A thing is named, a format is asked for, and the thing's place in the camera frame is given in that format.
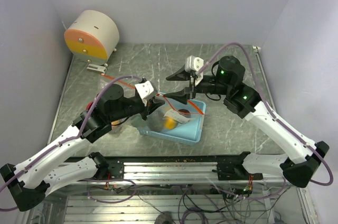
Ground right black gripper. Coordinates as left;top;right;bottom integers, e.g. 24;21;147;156
164;64;231;104

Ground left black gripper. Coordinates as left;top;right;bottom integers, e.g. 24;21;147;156
108;95;165;122

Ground clear orange zip bag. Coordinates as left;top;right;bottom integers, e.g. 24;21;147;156
86;75;139;128

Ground spare clear plastic bag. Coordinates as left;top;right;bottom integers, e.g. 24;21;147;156
135;93;204;133

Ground yellow green mango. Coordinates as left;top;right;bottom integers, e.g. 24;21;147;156
164;117;179;130

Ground dark purple mangosteen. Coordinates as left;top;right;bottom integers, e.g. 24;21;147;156
147;110;164;132

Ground red apple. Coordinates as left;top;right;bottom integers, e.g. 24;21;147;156
86;101;96;111

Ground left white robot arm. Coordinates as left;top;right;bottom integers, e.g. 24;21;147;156
1;81;165;212

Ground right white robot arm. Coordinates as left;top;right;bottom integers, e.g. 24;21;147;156
166;55;330;188

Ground light blue plastic basket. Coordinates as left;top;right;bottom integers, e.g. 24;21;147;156
137;100;206;145

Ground round drawer cabinet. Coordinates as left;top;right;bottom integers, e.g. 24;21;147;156
64;10;120;66

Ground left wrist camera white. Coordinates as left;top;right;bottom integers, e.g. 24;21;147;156
135;80;157;106

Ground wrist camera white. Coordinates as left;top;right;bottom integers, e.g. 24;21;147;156
135;80;157;106
184;55;204;86

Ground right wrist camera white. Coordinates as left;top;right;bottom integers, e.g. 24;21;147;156
184;55;204;86

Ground white bracket on table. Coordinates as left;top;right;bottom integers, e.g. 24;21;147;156
87;63;107;74

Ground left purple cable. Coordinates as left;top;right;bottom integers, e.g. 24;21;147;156
0;75;145;212

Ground purple cable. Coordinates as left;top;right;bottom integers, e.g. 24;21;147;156
0;75;145;212
198;42;334;186

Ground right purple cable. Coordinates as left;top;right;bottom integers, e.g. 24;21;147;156
198;42;334;186

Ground loose wires under table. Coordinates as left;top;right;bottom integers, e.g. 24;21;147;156
87;176;291;224

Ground aluminium rail frame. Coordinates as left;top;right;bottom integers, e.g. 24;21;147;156
28;156;318;223

